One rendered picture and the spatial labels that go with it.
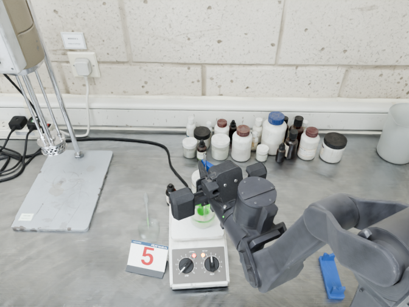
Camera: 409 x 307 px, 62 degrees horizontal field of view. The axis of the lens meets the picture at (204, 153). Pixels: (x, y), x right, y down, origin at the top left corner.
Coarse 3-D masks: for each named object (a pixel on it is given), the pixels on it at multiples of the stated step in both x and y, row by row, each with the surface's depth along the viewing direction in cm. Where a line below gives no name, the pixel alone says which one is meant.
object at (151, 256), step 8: (136, 248) 80; (144, 248) 80; (152, 248) 80; (136, 256) 80; (144, 256) 80; (152, 256) 79; (160, 256) 79; (144, 264) 79; (152, 264) 79; (160, 264) 79
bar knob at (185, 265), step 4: (184, 260) 75; (188, 260) 74; (180, 264) 75; (184, 264) 73; (188, 264) 73; (192, 264) 75; (180, 268) 74; (184, 268) 73; (188, 268) 74; (192, 268) 74; (184, 272) 74; (188, 272) 74
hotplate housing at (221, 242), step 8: (224, 232) 79; (192, 240) 77; (200, 240) 77; (208, 240) 77; (216, 240) 77; (224, 240) 77; (176, 248) 76; (184, 248) 76; (176, 288) 74; (184, 288) 75; (192, 288) 76
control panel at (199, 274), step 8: (192, 248) 76; (200, 248) 76; (208, 248) 76; (216, 248) 76; (224, 248) 76; (176, 256) 75; (184, 256) 75; (200, 256) 76; (208, 256) 76; (216, 256) 76; (224, 256) 76; (176, 264) 75; (200, 264) 75; (224, 264) 75; (176, 272) 74; (192, 272) 74; (200, 272) 75; (208, 272) 75; (216, 272) 75; (224, 272) 75; (176, 280) 74; (184, 280) 74; (192, 280) 74; (200, 280) 74; (208, 280) 74; (216, 280) 74; (224, 280) 74
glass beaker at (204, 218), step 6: (198, 210) 73; (204, 210) 73; (210, 210) 73; (192, 216) 75; (198, 216) 74; (204, 216) 74; (210, 216) 75; (192, 222) 77; (198, 222) 76; (204, 222) 75; (210, 222) 76
